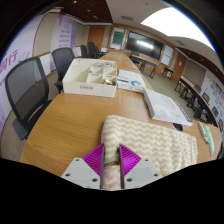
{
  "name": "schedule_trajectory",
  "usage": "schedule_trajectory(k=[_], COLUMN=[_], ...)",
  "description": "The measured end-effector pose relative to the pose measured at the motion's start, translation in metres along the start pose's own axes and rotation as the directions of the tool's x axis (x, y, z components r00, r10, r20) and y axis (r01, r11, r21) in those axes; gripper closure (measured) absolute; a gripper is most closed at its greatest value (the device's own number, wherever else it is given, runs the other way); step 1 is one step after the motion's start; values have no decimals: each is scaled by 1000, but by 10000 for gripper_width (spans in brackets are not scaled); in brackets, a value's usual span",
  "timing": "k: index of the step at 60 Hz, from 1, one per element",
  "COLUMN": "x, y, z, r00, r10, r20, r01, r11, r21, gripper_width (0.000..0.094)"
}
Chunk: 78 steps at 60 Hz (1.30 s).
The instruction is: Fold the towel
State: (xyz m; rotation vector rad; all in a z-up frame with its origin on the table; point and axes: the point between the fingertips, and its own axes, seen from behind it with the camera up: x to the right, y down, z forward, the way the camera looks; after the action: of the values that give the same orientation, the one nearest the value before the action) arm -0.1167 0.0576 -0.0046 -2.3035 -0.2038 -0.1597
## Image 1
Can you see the curved row of wooden desks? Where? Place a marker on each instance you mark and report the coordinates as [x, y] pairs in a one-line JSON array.
[[190, 90]]

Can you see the wide purple white wall banner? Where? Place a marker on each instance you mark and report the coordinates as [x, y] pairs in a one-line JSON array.
[[16, 53]]

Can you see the green booklet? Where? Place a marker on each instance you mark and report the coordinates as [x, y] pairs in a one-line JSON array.
[[209, 136]]

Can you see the colourful wall poster display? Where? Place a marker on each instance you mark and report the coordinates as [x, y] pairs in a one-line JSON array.
[[215, 91]]

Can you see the row of black office chairs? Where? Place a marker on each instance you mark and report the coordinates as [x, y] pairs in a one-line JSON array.
[[91, 48]]

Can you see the cream zigzag striped towel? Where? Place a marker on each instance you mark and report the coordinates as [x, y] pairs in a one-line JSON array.
[[150, 140]]

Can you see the brown wooden door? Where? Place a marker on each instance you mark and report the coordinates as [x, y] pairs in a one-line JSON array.
[[96, 36], [180, 66]]

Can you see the large black wall screen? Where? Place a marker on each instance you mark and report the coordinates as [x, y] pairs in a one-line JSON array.
[[143, 45]]

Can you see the large bright ceiling light panel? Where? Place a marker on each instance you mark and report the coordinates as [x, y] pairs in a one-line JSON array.
[[173, 25]]

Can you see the group of black side chairs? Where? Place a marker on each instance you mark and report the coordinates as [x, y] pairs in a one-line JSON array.
[[206, 98]]

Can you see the white marker pen pack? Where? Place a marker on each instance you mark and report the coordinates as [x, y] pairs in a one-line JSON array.
[[202, 131]]

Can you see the narrow purple wall banner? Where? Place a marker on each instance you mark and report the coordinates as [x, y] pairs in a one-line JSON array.
[[63, 33]]

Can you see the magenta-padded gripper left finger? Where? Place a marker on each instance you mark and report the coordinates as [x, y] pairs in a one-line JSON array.
[[80, 171]]

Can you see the black mesh office chair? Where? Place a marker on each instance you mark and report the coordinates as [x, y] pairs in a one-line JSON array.
[[26, 90], [63, 60]]

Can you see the white blue small package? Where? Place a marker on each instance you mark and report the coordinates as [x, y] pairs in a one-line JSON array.
[[128, 85]]

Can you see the white printed paper sheet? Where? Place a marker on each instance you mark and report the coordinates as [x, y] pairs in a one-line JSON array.
[[131, 74]]

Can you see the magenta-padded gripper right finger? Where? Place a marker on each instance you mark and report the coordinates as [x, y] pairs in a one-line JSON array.
[[141, 171]]

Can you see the wooden desk with black legs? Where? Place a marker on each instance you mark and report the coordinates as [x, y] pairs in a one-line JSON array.
[[143, 60]]

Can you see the large flat white box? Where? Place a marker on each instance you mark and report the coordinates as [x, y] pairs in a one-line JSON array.
[[163, 106]]

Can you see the green and white wall board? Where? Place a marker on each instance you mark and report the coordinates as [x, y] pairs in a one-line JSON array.
[[118, 37]]

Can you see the white open cardboard box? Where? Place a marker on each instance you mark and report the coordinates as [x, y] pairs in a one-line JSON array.
[[78, 75]]

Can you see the ceiling air vent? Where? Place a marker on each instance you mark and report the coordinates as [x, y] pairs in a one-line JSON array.
[[127, 17]]

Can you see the small dark side table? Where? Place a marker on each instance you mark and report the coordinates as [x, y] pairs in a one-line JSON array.
[[167, 70]]

